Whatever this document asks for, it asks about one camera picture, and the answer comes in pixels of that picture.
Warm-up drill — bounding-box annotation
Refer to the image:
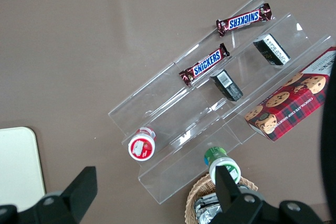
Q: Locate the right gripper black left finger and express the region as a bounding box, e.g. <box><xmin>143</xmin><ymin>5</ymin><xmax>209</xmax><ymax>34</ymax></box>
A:
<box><xmin>0</xmin><ymin>165</ymin><xmax>98</xmax><ymax>224</ymax></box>

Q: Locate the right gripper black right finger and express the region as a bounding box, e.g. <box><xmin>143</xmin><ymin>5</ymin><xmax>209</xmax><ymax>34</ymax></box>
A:
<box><xmin>207</xmin><ymin>165</ymin><xmax>326</xmax><ymax>224</ymax></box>

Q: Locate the foil wrapped sandwich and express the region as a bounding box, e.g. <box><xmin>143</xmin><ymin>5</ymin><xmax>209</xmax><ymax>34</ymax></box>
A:
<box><xmin>195</xmin><ymin>202</ymin><xmax>224</xmax><ymax>224</ymax></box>
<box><xmin>194</xmin><ymin>192</ymin><xmax>220</xmax><ymax>209</ymax></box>

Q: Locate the wicker basket holding foil packs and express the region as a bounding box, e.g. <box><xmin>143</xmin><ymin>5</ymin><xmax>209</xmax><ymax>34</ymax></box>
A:
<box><xmin>185</xmin><ymin>173</ymin><xmax>259</xmax><ymax>224</ymax></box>

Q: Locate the cream plastic tray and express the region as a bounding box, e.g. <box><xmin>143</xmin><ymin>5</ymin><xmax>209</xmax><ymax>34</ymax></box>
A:
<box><xmin>0</xmin><ymin>126</ymin><xmax>46</xmax><ymax>213</ymax></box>

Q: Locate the green yogurt cup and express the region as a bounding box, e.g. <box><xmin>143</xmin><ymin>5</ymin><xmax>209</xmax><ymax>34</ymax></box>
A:
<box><xmin>203</xmin><ymin>146</ymin><xmax>242</xmax><ymax>185</ymax></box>

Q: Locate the strawberry yogurt cup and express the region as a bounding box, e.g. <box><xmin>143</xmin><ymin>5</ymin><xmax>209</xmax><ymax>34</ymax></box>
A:
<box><xmin>128</xmin><ymin>126</ymin><xmax>158</xmax><ymax>161</ymax></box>

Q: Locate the red tartan cookie box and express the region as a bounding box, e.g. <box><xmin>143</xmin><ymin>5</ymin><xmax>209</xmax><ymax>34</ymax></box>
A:
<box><xmin>244</xmin><ymin>46</ymin><xmax>336</xmax><ymax>142</ymax></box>

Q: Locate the clear acrylic tiered stand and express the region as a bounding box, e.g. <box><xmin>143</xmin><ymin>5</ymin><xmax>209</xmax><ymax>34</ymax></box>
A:
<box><xmin>107</xmin><ymin>0</ymin><xmax>336</xmax><ymax>205</ymax></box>

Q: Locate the small black carton box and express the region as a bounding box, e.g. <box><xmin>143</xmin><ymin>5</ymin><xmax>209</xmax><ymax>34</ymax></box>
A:
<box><xmin>209</xmin><ymin>68</ymin><xmax>244</xmax><ymax>102</ymax></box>
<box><xmin>253</xmin><ymin>33</ymin><xmax>291</xmax><ymax>66</ymax></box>

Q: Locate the Snickers chocolate bar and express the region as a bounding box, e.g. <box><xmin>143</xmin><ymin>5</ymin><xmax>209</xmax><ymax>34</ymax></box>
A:
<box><xmin>216</xmin><ymin>3</ymin><xmax>274</xmax><ymax>38</ymax></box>
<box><xmin>178</xmin><ymin>42</ymin><xmax>231</xmax><ymax>87</ymax></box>

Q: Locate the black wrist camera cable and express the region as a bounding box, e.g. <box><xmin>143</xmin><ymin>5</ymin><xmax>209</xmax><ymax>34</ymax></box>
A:
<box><xmin>319</xmin><ymin>58</ymin><xmax>336</xmax><ymax>224</ymax></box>

